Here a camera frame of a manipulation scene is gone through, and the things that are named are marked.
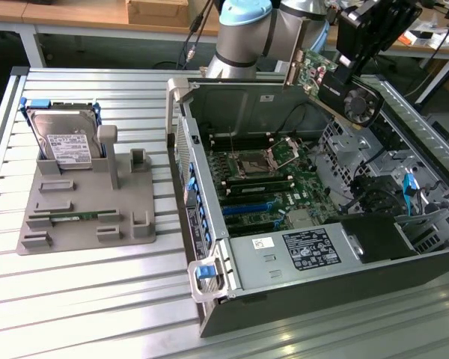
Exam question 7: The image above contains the black wire bundle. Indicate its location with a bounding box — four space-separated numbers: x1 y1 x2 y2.
336 144 411 220

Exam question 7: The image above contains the metal disk bay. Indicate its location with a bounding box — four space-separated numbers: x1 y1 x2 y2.
394 207 449 255
317 119 388 180

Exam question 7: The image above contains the grey parts rack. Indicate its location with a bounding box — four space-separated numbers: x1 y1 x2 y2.
16 124 158 257

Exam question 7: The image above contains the cluttered wooden top workbench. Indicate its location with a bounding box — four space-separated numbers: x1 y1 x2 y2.
323 14 449 104

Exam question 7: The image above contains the small white black box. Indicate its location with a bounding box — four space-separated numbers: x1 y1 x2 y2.
403 29 435 47

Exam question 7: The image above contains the long black expansion slot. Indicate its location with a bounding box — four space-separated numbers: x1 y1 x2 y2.
219 194 266 206
226 218 280 231

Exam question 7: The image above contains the silver chipset heatsink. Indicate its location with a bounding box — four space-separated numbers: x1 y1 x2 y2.
287 209 316 229

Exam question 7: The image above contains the black RAM slot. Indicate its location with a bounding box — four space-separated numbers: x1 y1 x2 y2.
222 175 287 182
221 172 285 178
210 140 274 146
210 144 275 150

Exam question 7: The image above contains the brown cardboard box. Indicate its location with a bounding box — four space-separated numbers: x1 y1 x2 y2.
126 0 190 25

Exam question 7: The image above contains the green RAM stick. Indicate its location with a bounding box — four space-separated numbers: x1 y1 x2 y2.
50 211 100 221
227 180 294 196

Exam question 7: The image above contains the grey power supply unit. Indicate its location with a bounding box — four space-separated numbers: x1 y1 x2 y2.
226 223 364 293

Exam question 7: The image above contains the thin black wire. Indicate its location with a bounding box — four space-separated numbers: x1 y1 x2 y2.
284 102 325 150

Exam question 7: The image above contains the hard disk in blue carrier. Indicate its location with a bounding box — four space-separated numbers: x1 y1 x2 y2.
19 96 105 171

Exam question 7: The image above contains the metal socket cover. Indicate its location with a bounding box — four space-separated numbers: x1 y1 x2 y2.
267 136 305 166

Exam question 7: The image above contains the CPU socket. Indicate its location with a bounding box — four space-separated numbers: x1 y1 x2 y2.
234 151 276 179

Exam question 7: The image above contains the open black PC case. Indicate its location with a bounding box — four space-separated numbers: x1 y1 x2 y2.
165 76 449 340

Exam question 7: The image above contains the graphics card with black cooler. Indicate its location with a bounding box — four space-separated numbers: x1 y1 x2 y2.
283 16 385 131

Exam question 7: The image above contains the blue disk wire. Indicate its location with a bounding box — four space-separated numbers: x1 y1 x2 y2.
403 172 417 218

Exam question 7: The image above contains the blue expansion slot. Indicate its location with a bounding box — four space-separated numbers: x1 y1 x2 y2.
222 203 269 217

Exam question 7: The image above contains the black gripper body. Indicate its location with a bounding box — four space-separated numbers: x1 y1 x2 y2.
338 0 422 57

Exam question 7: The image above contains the green motherboard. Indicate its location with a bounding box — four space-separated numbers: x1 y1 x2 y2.
204 129 341 239

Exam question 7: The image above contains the black plastic shroud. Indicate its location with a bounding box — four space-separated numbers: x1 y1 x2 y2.
323 215 422 266

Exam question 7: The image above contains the blue case latch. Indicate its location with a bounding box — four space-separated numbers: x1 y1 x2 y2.
195 263 214 280

